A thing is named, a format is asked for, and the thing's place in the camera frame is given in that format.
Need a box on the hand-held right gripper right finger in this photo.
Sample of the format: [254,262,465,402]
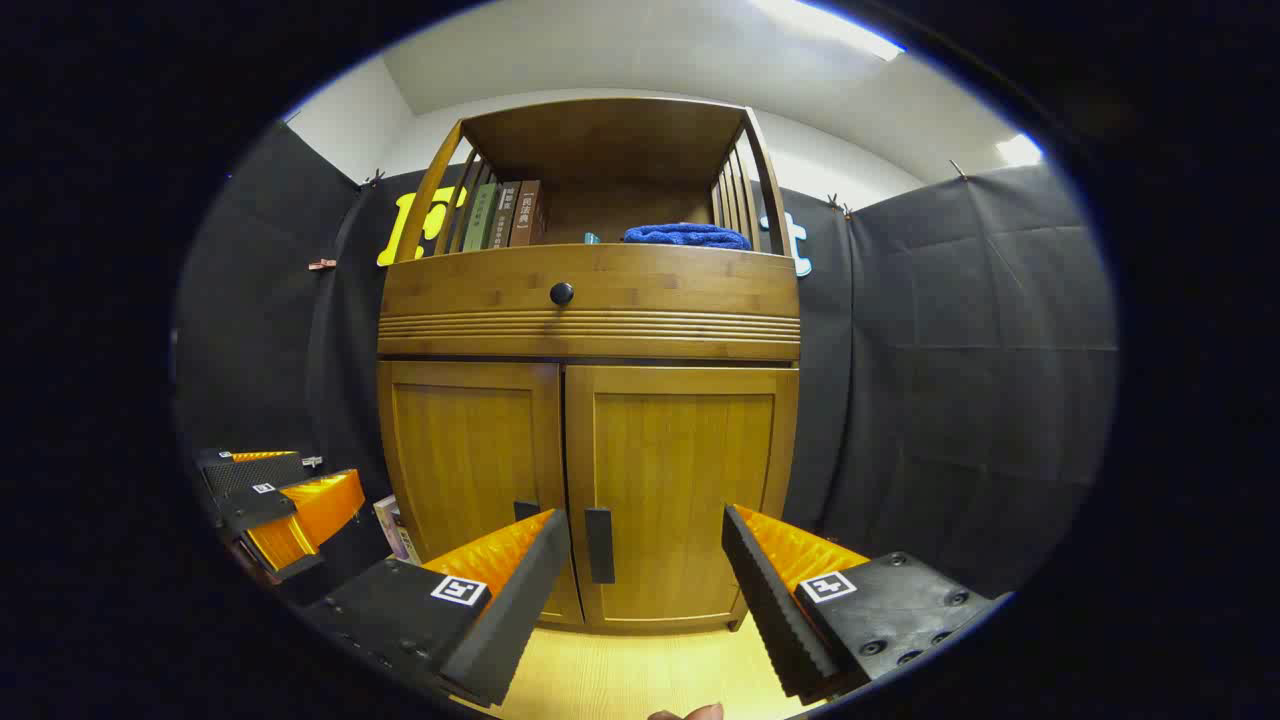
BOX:
[721,503,1001,704]

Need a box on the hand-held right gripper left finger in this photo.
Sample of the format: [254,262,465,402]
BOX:
[300,508,572,709]

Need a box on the wooden shoe cabinet door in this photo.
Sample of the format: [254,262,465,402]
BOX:
[378,360,584,626]
[565,365,800,633]

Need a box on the wooden double-door shoe cabinet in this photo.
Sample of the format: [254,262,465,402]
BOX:
[376,96,802,633]

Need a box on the wooden cabinet drawer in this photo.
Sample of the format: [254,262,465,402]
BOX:
[380,244,801,317]

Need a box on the pale purple book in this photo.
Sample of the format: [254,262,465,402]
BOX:
[373,495,409,563]

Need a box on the black backdrop cloth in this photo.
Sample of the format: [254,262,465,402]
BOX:
[172,120,1119,601]

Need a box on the green book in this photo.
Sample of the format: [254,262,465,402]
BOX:
[462,182,498,252]

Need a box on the grey-brown book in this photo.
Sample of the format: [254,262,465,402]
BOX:
[489,181,521,249]

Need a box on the brown book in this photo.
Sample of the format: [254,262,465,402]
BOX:
[509,180,546,247]

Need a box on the blue folded towel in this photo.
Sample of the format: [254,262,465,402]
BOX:
[623,222,752,251]

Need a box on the long ceiling light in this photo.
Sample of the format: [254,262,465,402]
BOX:
[750,0,906,61]

